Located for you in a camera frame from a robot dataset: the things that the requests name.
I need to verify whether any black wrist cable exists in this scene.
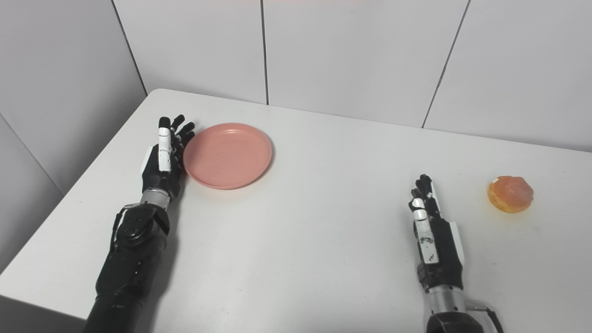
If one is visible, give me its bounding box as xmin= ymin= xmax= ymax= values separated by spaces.
xmin=109 ymin=203 xmax=142 ymax=253
xmin=465 ymin=302 xmax=505 ymax=333

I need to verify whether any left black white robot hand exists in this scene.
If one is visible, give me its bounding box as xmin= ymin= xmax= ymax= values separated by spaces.
xmin=141 ymin=114 xmax=196 ymax=200

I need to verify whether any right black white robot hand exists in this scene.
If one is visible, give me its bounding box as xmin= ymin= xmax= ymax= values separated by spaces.
xmin=408 ymin=174 xmax=465 ymax=293

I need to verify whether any pink round plate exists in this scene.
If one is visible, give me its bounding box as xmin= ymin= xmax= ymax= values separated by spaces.
xmin=183 ymin=123 xmax=273 ymax=190

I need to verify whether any orange cream puff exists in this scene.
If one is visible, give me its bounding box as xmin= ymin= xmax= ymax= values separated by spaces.
xmin=487 ymin=176 xmax=534 ymax=213

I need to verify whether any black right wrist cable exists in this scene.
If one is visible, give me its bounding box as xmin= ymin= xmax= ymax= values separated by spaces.
xmin=465 ymin=302 xmax=505 ymax=333

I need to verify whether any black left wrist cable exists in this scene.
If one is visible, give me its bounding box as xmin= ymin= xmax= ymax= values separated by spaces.
xmin=109 ymin=203 xmax=142 ymax=253

